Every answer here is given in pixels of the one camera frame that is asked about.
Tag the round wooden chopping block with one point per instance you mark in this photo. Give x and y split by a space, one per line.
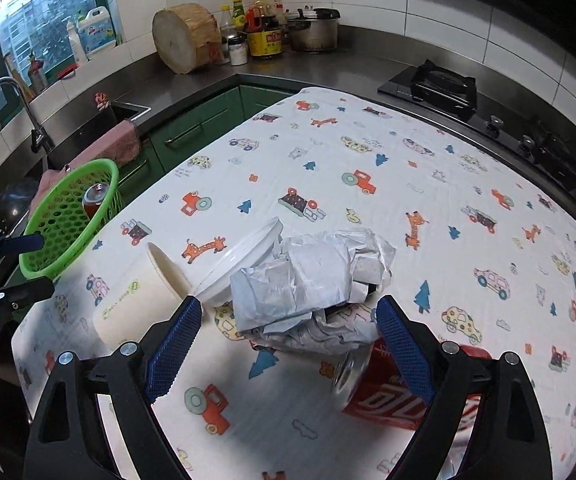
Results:
182 40

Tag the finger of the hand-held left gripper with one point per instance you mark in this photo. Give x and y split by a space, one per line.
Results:
12 244
27 292

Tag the black wok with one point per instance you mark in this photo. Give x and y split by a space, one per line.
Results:
17 205

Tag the red drink can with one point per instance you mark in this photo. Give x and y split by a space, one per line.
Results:
383 400
95 205

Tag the small white jar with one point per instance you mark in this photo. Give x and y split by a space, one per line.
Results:
238 54

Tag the printed white tablecloth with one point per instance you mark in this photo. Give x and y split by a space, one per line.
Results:
368 220

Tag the black gas stove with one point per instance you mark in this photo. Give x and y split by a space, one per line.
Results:
448 90

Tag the metal pressure cooker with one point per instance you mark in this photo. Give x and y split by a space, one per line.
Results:
313 35

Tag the grey paper wrapper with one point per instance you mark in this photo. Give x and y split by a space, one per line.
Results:
288 285

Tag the small red ornament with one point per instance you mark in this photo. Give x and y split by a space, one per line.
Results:
101 101

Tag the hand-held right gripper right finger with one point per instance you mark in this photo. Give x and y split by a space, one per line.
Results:
408 350

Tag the slim white pump bottle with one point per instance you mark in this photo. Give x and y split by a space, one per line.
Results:
76 42

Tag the white plastic lid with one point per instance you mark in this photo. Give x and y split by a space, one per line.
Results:
238 260

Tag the dark jar yellow label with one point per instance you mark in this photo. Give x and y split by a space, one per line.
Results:
265 44

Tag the window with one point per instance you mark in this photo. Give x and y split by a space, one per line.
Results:
37 5

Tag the kitchen sink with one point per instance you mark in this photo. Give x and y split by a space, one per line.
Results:
97 130

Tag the green plastic basket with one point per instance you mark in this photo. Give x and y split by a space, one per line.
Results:
62 225

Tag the large white detergent bottle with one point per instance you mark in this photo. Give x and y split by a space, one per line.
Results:
96 32

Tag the metal bottle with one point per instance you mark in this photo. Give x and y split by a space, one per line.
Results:
38 77

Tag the pink towel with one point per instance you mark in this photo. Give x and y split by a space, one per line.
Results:
112 145

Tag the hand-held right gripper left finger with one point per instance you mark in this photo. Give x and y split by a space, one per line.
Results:
172 345

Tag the group of condiment bottles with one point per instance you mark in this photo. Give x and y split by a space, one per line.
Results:
260 12

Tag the metal faucet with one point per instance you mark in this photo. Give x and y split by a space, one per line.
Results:
27 110

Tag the white paper cup green label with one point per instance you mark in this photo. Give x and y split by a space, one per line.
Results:
127 305

